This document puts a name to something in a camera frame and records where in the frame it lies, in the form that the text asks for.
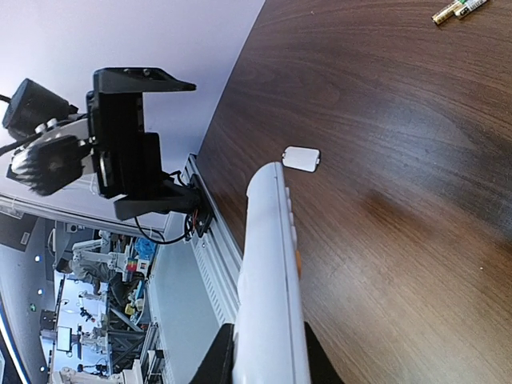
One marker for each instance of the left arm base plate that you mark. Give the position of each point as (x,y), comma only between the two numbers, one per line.
(199,220)

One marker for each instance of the white battery cover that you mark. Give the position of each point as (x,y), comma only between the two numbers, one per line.
(301,158)

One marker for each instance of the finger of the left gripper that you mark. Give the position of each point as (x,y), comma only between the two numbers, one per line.
(128,80)

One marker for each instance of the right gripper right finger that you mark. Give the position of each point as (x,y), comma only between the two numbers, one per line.
(322,370)

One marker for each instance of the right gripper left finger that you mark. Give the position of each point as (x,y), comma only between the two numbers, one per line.
(217,365)

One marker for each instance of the gold AAA battery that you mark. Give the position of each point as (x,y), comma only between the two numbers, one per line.
(468,7)
(447,12)

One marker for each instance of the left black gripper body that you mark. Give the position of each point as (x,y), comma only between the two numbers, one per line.
(127,159)

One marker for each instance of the white remote control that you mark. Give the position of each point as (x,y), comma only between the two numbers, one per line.
(269,332)

